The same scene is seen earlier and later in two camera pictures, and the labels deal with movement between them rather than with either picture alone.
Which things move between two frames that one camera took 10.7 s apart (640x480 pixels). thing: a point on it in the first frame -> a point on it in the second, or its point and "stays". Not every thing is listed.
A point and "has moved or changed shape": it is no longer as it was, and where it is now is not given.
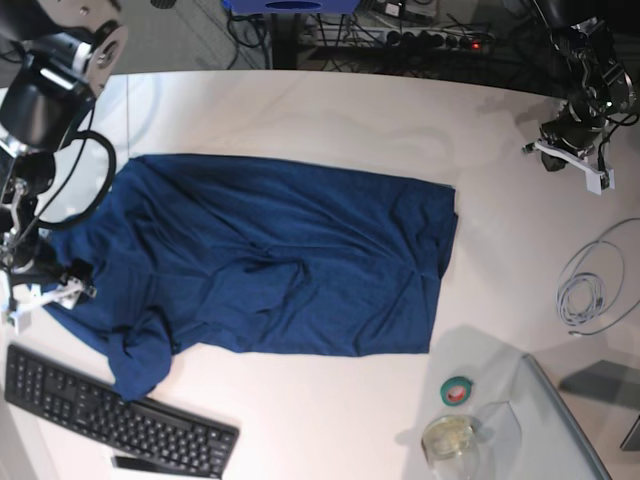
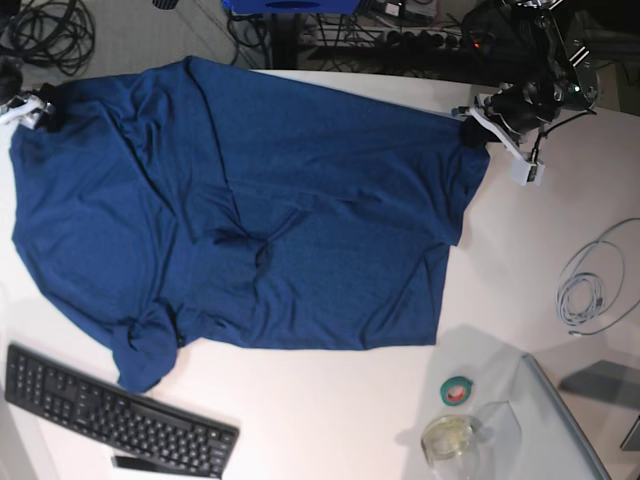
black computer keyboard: x=90 y=405 stays
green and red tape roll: x=456 y=390 stays
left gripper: x=34 y=264 -> x=52 y=94
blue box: x=293 y=6 stays
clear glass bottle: x=451 y=447 stays
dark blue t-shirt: x=190 y=253 has moved or changed shape
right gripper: x=569 y=130 -> x=524 y=106
